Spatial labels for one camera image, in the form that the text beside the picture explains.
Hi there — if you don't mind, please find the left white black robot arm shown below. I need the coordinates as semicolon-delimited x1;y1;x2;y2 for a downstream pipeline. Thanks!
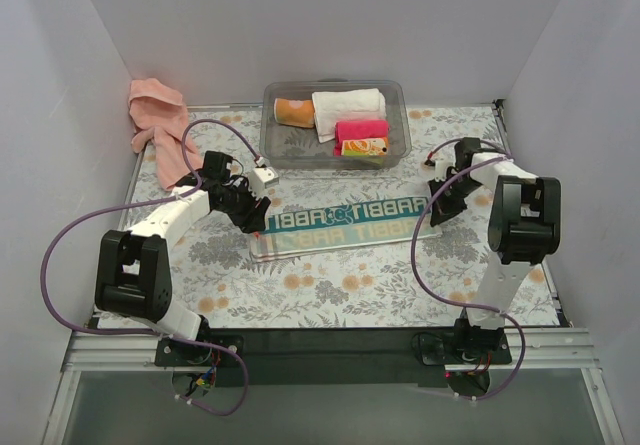
95;151;278;365

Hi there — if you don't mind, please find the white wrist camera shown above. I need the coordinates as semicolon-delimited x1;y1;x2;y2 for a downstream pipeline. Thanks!
424;154;454;182
248;167;279;198

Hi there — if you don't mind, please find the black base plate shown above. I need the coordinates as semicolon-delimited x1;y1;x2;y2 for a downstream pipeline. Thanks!
154;327;512;388

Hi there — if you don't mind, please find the white rolled towel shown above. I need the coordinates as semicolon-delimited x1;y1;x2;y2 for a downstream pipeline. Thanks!
311;88;386;143

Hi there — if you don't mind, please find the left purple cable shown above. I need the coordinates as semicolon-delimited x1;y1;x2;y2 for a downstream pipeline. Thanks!
39;118;271;419

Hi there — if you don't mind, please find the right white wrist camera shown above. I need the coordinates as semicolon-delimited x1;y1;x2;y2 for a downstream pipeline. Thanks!
424;154;454;182

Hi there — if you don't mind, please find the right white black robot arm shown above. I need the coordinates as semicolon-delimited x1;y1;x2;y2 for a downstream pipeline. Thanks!
416;137;561;367

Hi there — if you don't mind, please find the aluminium frame rail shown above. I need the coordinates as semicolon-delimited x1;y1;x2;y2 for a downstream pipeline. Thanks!
63;327;601;371

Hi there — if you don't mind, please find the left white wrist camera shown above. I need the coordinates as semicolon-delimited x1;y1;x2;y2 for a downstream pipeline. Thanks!
248;167;279;198

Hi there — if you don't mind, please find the clear plastic bin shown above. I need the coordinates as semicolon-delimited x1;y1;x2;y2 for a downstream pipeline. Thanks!
260;80;411;170

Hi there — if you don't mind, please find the hot pink rolled towel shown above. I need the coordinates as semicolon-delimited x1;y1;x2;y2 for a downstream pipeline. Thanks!
335;119;389;146

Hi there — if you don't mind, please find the floral table mat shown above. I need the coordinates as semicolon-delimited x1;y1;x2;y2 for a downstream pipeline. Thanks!
97;104;561;330

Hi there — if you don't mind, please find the orange print rolled towel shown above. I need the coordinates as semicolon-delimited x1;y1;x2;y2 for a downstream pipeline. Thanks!
334;137;389;157

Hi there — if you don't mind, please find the rabbit print towel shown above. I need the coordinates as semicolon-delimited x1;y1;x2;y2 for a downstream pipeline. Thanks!
248;197;441;262

